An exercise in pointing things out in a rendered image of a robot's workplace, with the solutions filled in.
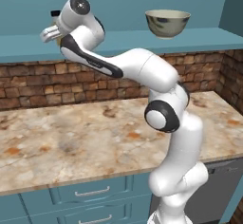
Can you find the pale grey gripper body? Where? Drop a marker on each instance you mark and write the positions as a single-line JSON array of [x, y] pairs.
[[50, 34]]

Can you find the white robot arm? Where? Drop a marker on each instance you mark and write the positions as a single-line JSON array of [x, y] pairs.
[[177, 145]]

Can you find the teal cabinet side panel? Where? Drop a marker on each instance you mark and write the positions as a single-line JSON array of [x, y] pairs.
[[233, 204]]

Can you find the patterned ceramic bowl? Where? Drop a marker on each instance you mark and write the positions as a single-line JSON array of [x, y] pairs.
[[167, 23]]

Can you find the teal drawer front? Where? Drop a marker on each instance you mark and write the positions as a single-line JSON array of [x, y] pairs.
[[129, 210], [63, 192]]

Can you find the teal cupboard door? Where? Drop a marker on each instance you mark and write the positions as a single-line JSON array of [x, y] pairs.
[[11, 210]]

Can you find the grey dishwasher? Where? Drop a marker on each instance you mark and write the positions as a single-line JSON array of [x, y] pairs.
[[218, 190]]

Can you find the open teal wall cabinet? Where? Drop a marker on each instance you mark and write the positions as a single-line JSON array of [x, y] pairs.
[[133, 0]]

